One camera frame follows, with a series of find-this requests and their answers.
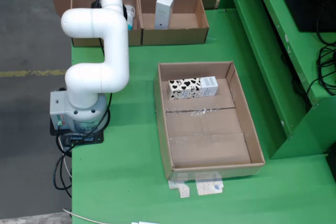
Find cow print hand cream box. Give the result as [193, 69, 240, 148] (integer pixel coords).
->
[167, 76, 219, 101]

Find shallow cardboard tray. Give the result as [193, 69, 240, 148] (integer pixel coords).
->
[153, 61, 266, 182]

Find grey robot control box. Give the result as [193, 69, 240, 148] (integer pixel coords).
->
[49, 90, 73, 132]

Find tall white carton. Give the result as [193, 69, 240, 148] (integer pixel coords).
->
[154, 0, 175, 30]

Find white bottle with teal label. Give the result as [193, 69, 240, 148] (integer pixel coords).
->
[125, 4, 137, 31]

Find white torn paper label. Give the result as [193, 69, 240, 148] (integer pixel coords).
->
[195, 176, 225, 196]
[167, 179, 191, 198]

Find green metal stepped rack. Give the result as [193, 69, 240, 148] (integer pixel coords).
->
[217, 0, 336, 161]

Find long black camera cable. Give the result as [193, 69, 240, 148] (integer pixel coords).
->
[70, 37, 113, 145]

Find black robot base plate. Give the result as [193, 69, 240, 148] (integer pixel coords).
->
[49, 123, 104, 146]

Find black power cables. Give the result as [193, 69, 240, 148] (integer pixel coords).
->
[53, 132, 73, 198]

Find white cable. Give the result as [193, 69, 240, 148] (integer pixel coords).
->
[62, 208, 106, 224]

